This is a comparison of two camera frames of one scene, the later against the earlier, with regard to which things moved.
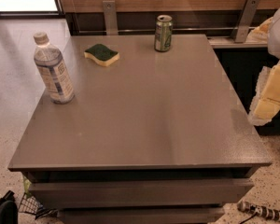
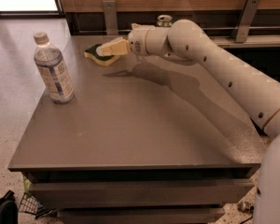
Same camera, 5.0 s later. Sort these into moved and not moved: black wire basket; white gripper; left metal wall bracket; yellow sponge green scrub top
Moved: white gripper
Not moved: black wire basket; left metal wall bracket; yellow sponge green scrub top
